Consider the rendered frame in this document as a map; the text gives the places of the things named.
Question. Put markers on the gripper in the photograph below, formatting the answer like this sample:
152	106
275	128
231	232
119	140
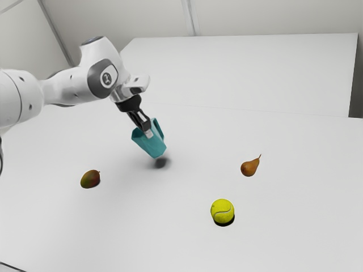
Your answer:
129	105

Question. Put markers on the teal faceted mug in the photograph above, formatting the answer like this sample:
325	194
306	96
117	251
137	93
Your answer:
150	143

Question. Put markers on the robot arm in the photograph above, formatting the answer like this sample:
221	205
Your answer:
71	82

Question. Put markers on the red green mango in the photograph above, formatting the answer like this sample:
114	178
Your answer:
90	179

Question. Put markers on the brown pear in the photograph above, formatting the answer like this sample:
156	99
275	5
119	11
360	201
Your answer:
249	167

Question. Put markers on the yellow tennis ball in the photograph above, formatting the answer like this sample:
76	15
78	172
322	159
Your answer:
222	210

